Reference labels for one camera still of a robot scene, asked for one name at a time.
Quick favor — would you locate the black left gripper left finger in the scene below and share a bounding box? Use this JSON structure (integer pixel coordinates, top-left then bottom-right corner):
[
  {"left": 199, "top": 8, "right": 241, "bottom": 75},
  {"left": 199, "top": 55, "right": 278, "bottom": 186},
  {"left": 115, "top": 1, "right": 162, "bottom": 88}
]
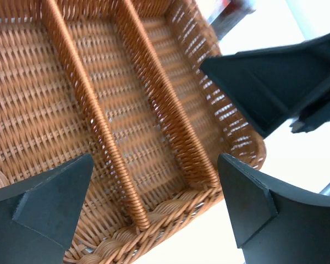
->
[{"left": 0, "top": 154, "right": 94, "bottom": 263}]

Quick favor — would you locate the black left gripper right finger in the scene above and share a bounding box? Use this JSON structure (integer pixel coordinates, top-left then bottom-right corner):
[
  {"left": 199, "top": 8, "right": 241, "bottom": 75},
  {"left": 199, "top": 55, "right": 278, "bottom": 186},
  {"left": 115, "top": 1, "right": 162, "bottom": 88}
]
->
[{"left": 217, "top": 154, "right": 330, "bottom": 263}]

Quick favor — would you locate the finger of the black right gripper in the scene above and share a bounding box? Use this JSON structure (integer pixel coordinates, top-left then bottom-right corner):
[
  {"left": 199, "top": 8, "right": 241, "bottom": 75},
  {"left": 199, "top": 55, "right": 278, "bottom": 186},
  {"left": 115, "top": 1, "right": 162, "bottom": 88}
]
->
[{"left": 200, "top": 33, "right": 330, "bottom": 138}]

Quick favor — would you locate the brown wicker divided basket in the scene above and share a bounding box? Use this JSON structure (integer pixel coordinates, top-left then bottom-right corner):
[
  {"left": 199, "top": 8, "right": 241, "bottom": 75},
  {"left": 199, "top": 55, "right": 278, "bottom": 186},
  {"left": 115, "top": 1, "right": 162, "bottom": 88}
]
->
[{"left": 0, "top": 1, "right": 266, "bottom": 263}]

